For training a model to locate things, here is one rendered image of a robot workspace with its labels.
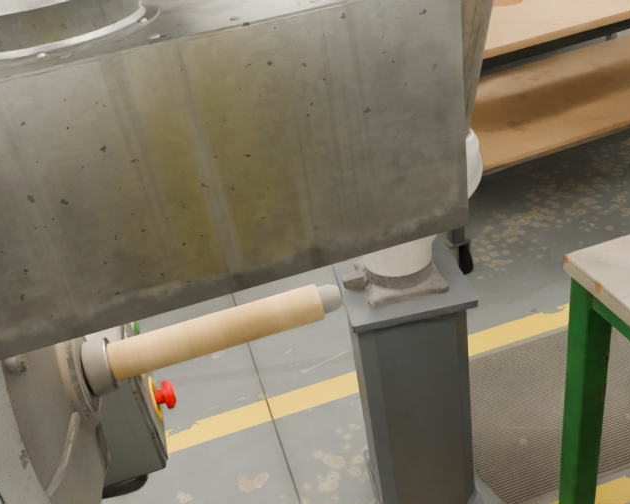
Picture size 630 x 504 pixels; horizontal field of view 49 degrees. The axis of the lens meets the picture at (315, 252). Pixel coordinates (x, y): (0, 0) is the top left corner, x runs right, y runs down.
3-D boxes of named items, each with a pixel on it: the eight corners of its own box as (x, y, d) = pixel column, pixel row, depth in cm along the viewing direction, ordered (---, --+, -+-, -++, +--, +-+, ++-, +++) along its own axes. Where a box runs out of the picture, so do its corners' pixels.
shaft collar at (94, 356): (97, 375, 60) (97, 408, 56) (80, 332, 57) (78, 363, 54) (120, 368, 60) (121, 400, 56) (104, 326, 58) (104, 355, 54)
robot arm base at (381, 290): (337, 268, 164) (333, 249, 161) (426, 249, 165) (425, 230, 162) (351, 313, 148) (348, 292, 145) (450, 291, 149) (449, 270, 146)
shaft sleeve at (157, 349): (118, 367, 59) (119, 389, 56) (107, 336, 58) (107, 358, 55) (316, 307, 62) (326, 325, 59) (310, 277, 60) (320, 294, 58)
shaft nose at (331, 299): (317, 306, 61) (324, 319, 59) (312, 283, 60) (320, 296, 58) (338, 300, 62) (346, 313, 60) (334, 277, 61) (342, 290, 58)
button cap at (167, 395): (152, 420, 93) (144, 399, 91) (150, 401, 96) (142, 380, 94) (179, 412, 93) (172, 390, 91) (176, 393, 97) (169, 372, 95)
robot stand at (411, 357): (363, 454, 204) (330, 259, 168) (452, 434, 206) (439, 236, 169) (384, 533, 181) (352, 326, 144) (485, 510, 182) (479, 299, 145)
